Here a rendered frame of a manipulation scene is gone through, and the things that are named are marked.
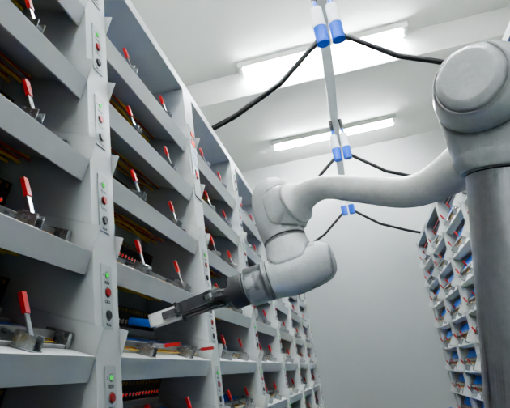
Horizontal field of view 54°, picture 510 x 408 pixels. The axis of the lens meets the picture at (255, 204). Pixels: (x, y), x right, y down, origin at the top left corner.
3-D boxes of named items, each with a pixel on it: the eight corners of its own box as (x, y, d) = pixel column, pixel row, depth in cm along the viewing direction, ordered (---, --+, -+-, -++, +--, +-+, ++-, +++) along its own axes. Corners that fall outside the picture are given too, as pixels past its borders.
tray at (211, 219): (238, 247, 235) (244, 218, 238) (197, 209, 179) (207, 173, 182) (198, 239, 240) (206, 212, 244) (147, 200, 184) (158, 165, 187)
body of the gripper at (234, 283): (246, 276, 120) (210, 288, 120) (238, 269, 112) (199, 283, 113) (255, 306, 117) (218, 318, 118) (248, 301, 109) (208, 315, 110)
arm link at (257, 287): (260, 257, 111) (235, 266, 112) (273, 296, 108) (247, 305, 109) (267, 265, 120) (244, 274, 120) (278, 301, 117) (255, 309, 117)
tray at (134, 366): (207, 375, 151) (215, 343, 153) (113, 381, 94) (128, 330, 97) (147, 359, 156) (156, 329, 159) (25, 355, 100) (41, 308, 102)
